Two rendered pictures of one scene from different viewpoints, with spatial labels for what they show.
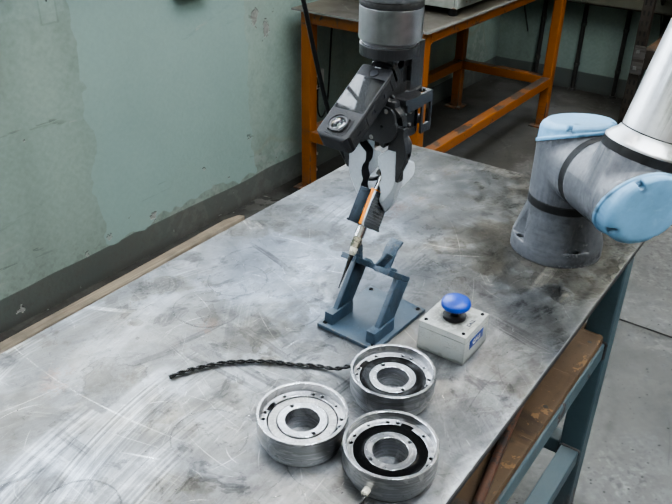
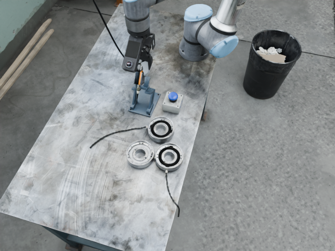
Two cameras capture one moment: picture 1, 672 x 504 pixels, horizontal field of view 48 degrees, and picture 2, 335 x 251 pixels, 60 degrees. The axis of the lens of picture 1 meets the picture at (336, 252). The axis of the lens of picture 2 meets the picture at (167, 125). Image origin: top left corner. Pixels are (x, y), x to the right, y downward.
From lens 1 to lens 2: 0.41 m
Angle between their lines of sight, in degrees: 31
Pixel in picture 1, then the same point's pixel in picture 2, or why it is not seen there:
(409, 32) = (146, 25)
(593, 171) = (208, 36)
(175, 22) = not seen: outside the picture
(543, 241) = (191, 54)
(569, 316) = (205, 83)
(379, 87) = (139, 46)
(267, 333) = (113, 119)
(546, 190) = (190, 37)
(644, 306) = not seen: hidden behind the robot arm
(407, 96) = (147, 41)
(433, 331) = (167, 106)
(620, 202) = (219, 49)
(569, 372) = not seen: hidden behind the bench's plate
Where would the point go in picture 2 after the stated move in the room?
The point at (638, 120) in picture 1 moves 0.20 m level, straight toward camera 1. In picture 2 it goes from (222, 19) to (224, 56)
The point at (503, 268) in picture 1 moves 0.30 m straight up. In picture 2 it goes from (180, 66) to (183, 10)
